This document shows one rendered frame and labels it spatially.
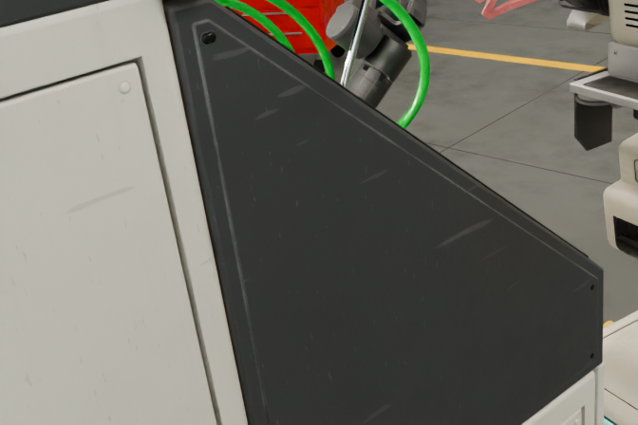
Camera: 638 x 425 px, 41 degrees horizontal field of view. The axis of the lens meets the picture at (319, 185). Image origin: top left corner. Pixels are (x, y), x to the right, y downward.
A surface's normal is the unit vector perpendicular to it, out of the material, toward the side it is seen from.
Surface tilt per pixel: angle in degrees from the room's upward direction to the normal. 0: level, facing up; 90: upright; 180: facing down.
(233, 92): 90
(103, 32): 90
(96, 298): 90
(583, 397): 90
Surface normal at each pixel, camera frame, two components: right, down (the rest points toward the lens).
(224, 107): 0.62, 0.25
